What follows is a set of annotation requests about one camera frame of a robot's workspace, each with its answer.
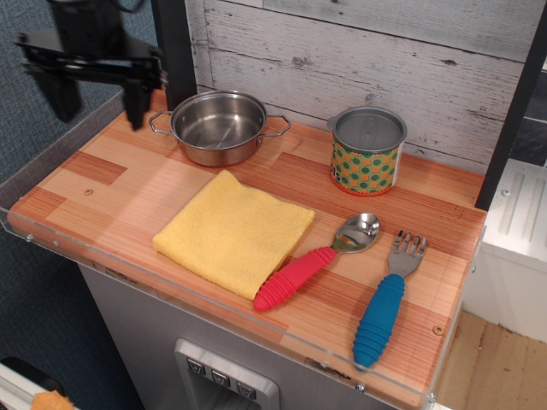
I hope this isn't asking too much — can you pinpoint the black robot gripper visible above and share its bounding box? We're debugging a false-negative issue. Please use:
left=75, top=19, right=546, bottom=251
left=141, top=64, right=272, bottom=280
left=15, top=1, right=164, bottom=131

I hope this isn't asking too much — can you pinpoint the yellow rag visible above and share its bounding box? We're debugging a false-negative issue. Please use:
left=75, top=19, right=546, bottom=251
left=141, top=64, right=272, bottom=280
left=152, top=171, right=315, bottom=300

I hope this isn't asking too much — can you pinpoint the small steel pot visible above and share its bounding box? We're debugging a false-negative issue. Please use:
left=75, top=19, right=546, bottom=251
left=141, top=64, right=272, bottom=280
left=149, top=91, right=292, bottom=167

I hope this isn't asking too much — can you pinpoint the clear acrylic table guard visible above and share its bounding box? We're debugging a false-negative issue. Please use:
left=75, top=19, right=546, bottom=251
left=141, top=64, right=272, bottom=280
left=13, top=69, right=485, bottom=409

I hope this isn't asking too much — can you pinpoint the grey toy fridge cabinet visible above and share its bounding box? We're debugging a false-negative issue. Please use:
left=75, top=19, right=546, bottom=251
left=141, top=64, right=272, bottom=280
left=79, top=265, right=388, bottom=409

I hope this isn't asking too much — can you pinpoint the patterned tin can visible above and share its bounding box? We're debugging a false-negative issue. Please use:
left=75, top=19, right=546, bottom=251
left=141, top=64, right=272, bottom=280
left=327, top=107, right=407, bottom=196

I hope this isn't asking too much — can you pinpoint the silver dispenser button panel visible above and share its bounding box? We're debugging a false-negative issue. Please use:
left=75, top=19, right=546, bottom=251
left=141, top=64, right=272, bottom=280
left=174, top=338, right=281, bottom=409

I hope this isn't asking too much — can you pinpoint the orange object at corner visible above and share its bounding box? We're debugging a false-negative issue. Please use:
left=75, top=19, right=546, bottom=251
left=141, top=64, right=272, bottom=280
left=30, top=390, right=76, bottom=410

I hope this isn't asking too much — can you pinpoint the white toy appliance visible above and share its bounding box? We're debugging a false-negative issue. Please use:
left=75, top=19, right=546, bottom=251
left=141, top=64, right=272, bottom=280
left=462, top=159, right=546, bottom=342

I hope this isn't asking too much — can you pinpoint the black left frame post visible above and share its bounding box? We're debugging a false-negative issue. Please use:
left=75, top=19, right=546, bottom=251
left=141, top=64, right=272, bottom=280
left=151, top=0, right=197, bottom=109

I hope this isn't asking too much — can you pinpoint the black frame post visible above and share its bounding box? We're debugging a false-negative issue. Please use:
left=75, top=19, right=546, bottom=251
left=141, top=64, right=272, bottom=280
left=475, top=2, right=546, bottom=211
left=151, top=0, right=197, bottom=109

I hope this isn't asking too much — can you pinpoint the red handled spoon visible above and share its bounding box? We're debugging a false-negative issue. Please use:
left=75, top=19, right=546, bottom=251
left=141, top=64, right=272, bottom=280
left=254, top=213, right=380, bottom=312

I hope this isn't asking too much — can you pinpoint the blue handled fork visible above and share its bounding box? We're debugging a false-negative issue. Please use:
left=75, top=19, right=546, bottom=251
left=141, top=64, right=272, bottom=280
left=352, top=231, right=427, bottom=367

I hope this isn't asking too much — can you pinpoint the black right frame post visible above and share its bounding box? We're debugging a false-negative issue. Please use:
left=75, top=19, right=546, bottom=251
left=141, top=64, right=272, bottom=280
left=475, top=2, right=546, bottom=211

